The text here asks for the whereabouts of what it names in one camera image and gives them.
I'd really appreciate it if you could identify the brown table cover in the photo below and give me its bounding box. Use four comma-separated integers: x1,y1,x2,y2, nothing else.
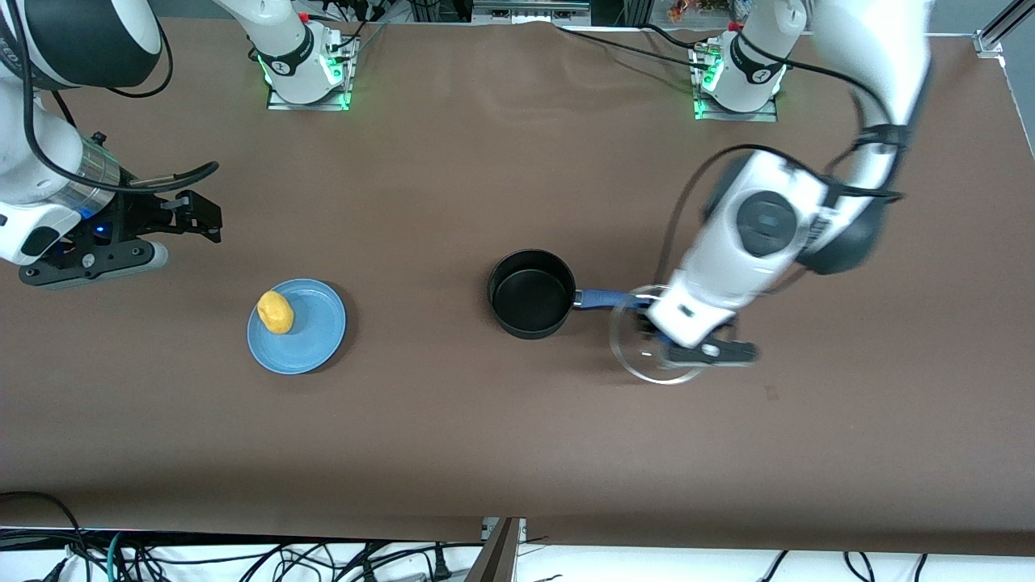
0,16,1035,559

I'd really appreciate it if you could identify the aluminium frame profile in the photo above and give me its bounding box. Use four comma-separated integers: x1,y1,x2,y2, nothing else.
974,0,1035,57

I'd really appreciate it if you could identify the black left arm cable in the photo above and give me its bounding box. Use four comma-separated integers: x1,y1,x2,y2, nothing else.
657,32,908,285

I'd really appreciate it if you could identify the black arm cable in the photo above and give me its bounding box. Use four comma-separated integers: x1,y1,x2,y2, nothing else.
16,0,221,195
657,32,908,285

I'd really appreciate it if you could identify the black pot with blue handle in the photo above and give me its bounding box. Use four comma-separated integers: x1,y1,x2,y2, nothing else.
487,249,652,340

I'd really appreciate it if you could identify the glass lid with blue knob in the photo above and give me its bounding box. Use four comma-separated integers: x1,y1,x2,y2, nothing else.
608,285,733,386

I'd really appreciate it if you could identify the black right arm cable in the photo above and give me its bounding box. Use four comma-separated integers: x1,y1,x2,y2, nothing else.
16,0,221,195

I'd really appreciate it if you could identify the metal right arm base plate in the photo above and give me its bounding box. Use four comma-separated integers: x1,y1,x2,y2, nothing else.
266,32,358,112

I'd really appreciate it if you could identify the black cable on table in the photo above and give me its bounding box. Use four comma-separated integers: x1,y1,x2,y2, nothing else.
556,24,714,70

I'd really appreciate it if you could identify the aluminium rail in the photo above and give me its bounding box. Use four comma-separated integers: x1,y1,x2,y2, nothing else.
472,0,592,22

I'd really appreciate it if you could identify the yellow potato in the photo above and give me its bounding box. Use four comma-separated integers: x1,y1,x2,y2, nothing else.
256,291,295,335

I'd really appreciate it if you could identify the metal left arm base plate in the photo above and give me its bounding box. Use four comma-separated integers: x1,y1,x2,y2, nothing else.
690,42,779,123

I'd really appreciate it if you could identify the blue round plate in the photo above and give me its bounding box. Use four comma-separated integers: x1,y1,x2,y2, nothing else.
247,278,348,375

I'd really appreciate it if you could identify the black power plug cable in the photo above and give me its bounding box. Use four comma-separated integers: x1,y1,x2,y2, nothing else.
356,543,454,581

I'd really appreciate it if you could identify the grey metal table post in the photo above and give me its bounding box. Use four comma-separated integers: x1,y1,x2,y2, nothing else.
465,517,528,582

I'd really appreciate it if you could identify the black looped floor cable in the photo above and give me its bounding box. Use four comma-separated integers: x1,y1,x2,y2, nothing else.
0,491,88,582

